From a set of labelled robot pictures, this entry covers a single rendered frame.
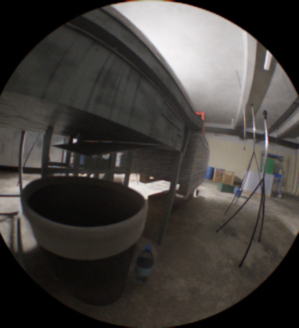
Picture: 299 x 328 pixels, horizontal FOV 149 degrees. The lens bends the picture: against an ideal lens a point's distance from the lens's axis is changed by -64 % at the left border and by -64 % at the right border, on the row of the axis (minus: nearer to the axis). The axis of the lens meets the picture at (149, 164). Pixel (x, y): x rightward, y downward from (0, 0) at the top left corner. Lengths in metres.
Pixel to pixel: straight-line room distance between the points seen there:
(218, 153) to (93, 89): 10.10
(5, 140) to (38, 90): 2.82
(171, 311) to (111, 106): 0.93
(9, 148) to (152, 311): 3.16
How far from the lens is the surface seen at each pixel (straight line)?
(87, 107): 0.30
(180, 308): 0.80
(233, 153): 10.30
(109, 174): 0.88
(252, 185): 5.89
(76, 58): 0.34
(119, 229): 0.22
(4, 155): 3.10
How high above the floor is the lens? 0.72
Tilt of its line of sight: 3 degrees down
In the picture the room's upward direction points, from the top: 10 degrees clockwise
